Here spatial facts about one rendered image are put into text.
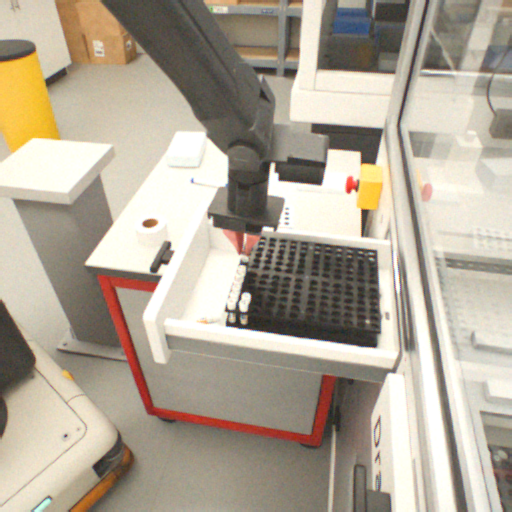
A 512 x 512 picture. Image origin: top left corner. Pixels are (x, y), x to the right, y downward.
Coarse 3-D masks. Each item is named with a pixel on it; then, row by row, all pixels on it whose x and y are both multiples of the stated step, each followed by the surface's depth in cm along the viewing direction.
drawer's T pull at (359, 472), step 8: (360, 472) 42; (360, 480) 41; (360, 488) 41; (360, 496) 40; (368, 496) 40; (376, 496) 40; (384, 496) 40; (360, 504) 40; (368, 504) 40; (376, 504) 40; (384, 504) 40
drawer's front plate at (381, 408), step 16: (384, 384) 50; (400, 384) 48; (384, 400) 49; (400, 400) 46; (384, 416) 48; (400, 416) 45; (384, 432) 47; (400, 432) 43; (384, 448) 46; (400, 448) 42; (384, 464) 45; (400, 464) 41; (384, 480) 44; (400, 480) 40; (400, 496) 39
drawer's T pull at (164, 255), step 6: (162, 246) 69; (168, 246) 69; (162, 252) 68; (168, 252) 68; (156, 258) 66; (162, 258) 67; (168, 258) 67; (156, 264) 65; (168, 264) 67; (150, 270) 65; (156, 270) 65
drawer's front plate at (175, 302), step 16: (192, 224) 70; (192, 240) 68; (208, 240) 78; (176, 256) 64; (192, 256) 69; (176, 272) 62; (192, 272) 70; (160, 288) 59; (176, 288) 63; (192, 288) 71; (160, 304) 57; (176, 304) 64; (144, 320) 56; (160, 320) 57; (160, 336) 58; (160, 352) 60
